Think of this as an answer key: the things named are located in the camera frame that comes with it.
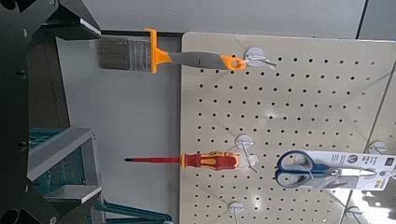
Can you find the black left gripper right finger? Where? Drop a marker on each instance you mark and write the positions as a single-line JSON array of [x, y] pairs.
[[74, 21]]

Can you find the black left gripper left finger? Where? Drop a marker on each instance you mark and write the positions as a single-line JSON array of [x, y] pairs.
[[59, 146]]

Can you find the blue scissors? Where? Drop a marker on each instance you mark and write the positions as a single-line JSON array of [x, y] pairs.
[[342, 169]]

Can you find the grey display stand panel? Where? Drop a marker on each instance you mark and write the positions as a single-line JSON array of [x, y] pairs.
[[124, 124]]

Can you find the orange grey paintbrush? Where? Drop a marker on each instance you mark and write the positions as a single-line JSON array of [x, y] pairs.
[[193, 59]]

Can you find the red yellow screwdriver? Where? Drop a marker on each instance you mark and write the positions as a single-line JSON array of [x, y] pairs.
[[211, 160]]

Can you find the white pegboard hook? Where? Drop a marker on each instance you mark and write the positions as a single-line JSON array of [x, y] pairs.
[[254, 57], [353, 213], [244, 142], [235, 208], [377, 146]]

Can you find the beige pegboard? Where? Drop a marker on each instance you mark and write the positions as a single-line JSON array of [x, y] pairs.
[[295, 109]]

